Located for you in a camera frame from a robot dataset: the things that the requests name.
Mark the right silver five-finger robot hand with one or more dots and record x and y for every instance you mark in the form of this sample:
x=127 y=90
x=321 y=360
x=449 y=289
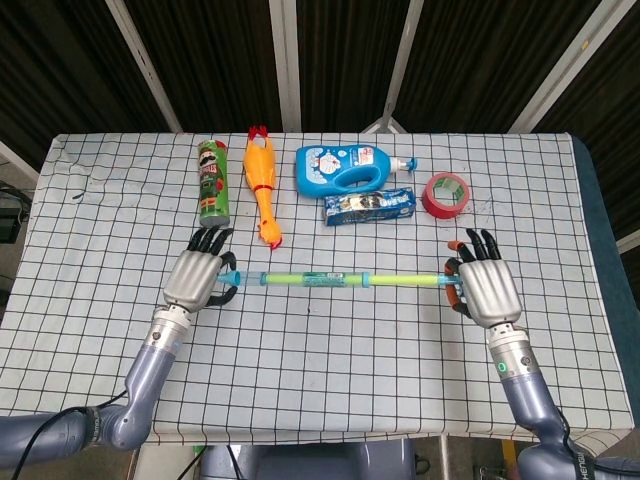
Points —
x=487 y=290

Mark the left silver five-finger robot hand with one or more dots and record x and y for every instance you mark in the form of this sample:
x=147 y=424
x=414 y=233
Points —
x=192 y=277

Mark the blue green water pump toy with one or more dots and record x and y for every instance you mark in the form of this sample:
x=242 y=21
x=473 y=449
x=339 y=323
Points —
x=310 y=279

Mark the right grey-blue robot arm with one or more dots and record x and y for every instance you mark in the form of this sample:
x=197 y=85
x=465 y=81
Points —
x=525 y=395

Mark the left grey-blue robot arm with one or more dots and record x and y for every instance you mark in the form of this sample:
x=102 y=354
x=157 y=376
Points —
x=150 y=365

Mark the green Pringles can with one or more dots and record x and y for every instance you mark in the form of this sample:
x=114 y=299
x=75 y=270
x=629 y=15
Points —
x=212 y=185

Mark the red tape roll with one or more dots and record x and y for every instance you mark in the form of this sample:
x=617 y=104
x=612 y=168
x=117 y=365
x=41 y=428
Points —
x=437 y=207

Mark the yellow rubber chicken toy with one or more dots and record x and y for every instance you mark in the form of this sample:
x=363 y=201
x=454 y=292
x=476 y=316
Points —
x=260 y=165

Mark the blue rectangular carton box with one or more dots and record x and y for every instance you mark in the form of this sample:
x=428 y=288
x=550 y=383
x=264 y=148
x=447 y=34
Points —
x=370 y=207

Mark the white black-grid tablecloth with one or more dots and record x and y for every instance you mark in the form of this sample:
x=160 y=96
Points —
x=320 y=360

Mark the blue detergent pump bottle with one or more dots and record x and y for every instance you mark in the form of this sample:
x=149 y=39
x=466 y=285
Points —
x=320 y=175

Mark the black device box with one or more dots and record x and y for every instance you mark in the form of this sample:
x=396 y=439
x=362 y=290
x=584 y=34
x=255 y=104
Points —
x=10 y=220

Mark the grey-blue robot torso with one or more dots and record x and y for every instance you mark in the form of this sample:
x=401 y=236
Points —
x=300 y=462

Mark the white slanted frame post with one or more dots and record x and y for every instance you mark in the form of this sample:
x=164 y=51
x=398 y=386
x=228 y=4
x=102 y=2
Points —
x=555 y=70
x=145 y=65
x=402 y=60

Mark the white upright frame post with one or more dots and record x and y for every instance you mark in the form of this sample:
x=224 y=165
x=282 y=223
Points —
x=286 y=65

